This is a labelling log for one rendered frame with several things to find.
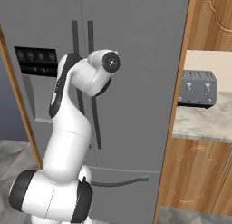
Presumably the grey fridge right door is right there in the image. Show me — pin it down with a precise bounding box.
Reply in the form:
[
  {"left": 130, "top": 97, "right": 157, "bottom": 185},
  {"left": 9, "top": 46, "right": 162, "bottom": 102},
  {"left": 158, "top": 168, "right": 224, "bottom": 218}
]
[{"left": 79, "top": 0, "right": 192, "bottom": 174}]

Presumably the grey fridge door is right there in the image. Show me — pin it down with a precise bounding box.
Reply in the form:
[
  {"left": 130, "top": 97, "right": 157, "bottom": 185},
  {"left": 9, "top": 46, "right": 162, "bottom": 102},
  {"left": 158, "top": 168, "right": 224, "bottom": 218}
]
[
  {"left": 79, "top": 0, "right": 192, "bottom": 174},
  {"left": 0, "top": 0, "right": 98, "bottom": 171}
]

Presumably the black fridge water dispenser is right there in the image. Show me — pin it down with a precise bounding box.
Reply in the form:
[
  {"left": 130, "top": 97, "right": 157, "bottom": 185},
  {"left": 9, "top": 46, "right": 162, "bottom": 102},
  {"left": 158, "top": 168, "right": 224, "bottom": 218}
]
[{"left": 14, "top": 45, "right": 60, "bottom": 124}]

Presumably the grey fridge freezer drawer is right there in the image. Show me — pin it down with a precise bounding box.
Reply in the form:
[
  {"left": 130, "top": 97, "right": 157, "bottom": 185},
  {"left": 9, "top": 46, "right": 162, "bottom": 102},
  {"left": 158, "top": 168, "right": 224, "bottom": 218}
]
[{"left": 86, "top": 165, "right": 161, "bottom": 224}]

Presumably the wooden fridge side panel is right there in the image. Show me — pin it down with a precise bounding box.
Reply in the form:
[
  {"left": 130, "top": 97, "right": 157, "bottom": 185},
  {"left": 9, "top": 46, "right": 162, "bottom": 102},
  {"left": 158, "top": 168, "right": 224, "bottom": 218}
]
[{"left": 0, "top": 24, "right": 44, "bottom": 170}]

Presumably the grey fridge left door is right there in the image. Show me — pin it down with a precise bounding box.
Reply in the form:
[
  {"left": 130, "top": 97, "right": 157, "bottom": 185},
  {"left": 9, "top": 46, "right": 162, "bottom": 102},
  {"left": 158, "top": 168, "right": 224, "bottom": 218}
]
[{"left": 0, "top": 0, "right": 98, "bottom": 171}]

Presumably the grey four-slot toaster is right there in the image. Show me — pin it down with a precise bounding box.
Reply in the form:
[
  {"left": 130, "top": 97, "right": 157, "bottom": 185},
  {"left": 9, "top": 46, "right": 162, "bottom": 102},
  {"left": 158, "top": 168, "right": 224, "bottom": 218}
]
[{"left": 177, "top": 69, "right": 218, "bottom": 110}]

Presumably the wooden lower cupboard door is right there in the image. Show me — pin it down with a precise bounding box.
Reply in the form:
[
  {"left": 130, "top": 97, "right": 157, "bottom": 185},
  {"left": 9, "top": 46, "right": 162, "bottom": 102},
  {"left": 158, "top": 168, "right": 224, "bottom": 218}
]
[
  {"left": 210, "top": 166, "right": 232, "bottom": 217},
  {"left": 156, "top": 137, "right": 232, "bottom": 214}
]

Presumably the wooden cupboard door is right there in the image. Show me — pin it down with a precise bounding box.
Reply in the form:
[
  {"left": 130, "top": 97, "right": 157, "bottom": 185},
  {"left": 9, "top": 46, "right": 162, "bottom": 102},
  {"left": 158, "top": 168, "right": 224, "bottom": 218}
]
[
  {"left": 210, "top": 166, "right": 232, "bottom": 217},
  {"left": 186, "top": 0, "right": 232, "bottom": 52},
  {"left": 156, "top": 137, "right": 232, "bottom": 214}
]

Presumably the wooden upper cupboard door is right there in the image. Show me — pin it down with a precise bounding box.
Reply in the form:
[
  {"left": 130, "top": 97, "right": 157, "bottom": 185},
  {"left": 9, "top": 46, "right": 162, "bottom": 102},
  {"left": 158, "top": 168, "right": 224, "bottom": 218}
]
[{"left": 186, "top": 0, "right": 232, "bottom": 52}]

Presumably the dark fridge door handle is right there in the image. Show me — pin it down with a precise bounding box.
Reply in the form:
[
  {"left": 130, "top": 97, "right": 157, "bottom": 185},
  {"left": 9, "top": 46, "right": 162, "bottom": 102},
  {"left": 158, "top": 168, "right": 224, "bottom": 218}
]
[
  {"left": 71, "top": 20, "right": 86, "bottom": 117},
  {"left": 87, "top": 20, "right": 103, "bottom": 151}
]

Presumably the dark curved freezer drawer handle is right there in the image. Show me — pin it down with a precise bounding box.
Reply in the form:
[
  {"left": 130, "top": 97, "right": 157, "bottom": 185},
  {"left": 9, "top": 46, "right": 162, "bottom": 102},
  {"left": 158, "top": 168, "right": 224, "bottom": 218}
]
[{"left": 90, "top": 176, "right": 150, "bottom": 188}]

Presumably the grey cupboard door handle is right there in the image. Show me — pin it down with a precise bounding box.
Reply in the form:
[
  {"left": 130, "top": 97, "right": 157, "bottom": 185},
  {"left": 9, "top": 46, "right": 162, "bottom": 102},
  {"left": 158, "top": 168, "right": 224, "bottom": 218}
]
[{"left": 221, "top": 143, "right": 232, "bottom": 172}]

